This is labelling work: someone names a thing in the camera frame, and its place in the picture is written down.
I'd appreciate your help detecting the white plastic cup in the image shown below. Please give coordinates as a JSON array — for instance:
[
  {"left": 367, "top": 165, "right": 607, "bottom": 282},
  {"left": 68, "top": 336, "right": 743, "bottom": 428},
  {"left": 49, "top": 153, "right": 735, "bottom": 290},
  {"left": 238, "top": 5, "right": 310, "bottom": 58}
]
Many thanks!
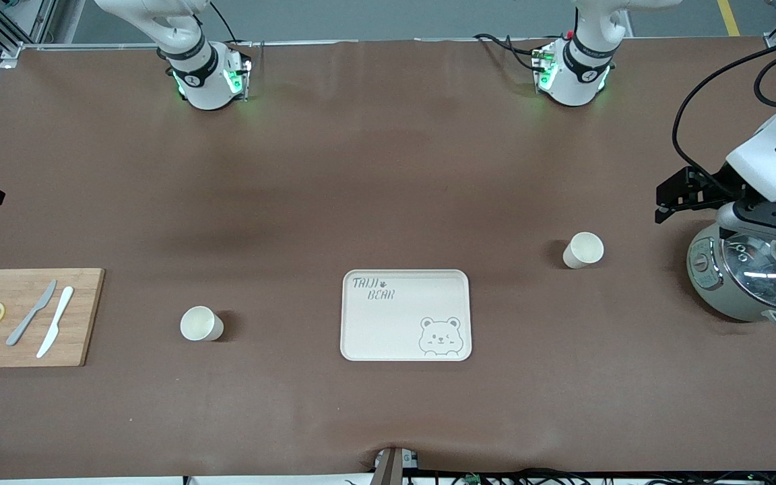
[
  {"left": 180, "top": 306, "right": 225, "bottom": 342},
  {"left": 562, "top": 232, "right": 605, "bottom": 269}
]

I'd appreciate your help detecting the grey cooking pot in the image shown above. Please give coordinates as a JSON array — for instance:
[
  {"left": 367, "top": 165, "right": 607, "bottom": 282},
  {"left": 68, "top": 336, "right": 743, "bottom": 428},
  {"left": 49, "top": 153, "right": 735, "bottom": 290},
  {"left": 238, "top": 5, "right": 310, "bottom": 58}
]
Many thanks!
[{"left": 686, "top": 222, "right": 776, "bottom": 330}]

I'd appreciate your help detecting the glass pot lid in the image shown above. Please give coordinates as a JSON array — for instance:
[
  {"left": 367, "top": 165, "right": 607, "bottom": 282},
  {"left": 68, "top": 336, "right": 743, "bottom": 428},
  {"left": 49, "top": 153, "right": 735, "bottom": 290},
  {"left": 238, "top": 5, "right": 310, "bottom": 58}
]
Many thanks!
[{"left": 721, "top": 226, "right": 776, "bottom": 313}]

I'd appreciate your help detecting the grey plastic knife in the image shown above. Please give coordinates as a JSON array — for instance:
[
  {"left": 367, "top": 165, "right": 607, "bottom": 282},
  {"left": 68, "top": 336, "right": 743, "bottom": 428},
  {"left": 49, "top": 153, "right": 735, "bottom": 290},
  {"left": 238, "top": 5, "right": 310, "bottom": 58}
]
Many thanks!
[{"left": 5, "top": 280, "right": 58, "bottom": 347}]

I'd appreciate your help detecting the white plastic knife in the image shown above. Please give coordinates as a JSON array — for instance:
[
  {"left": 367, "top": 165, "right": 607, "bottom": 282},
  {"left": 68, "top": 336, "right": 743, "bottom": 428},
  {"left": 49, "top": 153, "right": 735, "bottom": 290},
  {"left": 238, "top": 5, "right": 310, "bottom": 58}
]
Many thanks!
[{"left": 36, "top": 286, "right": 75, "bottom": 359}]

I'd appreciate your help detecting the wooden cutting board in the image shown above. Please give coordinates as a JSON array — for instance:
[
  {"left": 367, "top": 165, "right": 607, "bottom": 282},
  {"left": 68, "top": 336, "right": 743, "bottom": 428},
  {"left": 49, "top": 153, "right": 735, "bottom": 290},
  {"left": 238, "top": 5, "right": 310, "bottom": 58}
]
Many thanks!
[{"left": 0, "top": 268, "right": 105, "bottom": 368}]

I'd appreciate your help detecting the beige bear print tray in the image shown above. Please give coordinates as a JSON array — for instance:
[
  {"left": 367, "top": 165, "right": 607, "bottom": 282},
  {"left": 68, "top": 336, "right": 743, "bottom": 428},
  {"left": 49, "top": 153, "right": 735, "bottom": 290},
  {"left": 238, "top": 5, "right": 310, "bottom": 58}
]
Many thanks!
[{"left": 340, "top": 269, "right": 473, "bottom": 362}]

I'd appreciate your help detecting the brown table cover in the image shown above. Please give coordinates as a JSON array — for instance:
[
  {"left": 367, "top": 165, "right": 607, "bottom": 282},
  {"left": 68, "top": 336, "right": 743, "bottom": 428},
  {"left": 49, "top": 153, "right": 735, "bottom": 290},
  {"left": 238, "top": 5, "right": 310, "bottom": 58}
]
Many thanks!
[{"left": 0, "top": 37, "right": 776, "bottom": 480}]

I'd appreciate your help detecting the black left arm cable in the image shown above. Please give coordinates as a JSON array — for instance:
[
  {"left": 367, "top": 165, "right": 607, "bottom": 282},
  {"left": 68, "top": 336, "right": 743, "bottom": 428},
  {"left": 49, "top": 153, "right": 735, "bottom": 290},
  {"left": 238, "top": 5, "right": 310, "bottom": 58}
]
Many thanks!
[{"left": 671, "top": 40, "right": 776, "bottom": 199}]

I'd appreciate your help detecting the black left base cable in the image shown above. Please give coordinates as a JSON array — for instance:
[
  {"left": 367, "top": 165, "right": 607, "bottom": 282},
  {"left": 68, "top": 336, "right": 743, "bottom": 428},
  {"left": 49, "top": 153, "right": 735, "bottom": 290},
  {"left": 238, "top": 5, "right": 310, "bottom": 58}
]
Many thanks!
[{"left": 474, "top": 32, "right": 550, "bottom": 71}]

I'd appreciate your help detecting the black base cable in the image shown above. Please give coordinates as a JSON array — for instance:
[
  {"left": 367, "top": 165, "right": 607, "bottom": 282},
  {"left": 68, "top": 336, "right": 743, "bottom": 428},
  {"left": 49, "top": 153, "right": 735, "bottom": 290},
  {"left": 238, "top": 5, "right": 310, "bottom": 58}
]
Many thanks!
[
  {"left": 474, "top": 32, "right": 550, "bottom": 71},
  {"left": 209, "top": 0, "right": 240, "bottom": 45}
]

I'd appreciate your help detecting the black right base cable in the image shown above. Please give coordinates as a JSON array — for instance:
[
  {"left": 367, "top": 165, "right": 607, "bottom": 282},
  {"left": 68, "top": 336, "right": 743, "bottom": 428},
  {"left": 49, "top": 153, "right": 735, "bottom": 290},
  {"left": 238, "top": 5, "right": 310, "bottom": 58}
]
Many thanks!
[{"left": 209, "top": 0, "right": 240, "bottom": 45}]

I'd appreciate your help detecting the metal table edge bracket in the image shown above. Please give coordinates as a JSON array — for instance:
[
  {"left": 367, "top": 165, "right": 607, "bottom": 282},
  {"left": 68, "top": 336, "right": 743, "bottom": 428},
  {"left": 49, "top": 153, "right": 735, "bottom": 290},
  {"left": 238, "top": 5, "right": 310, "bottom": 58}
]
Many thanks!
[{"left": 370, "top": 447, "right": 420, "bottom": 485}]

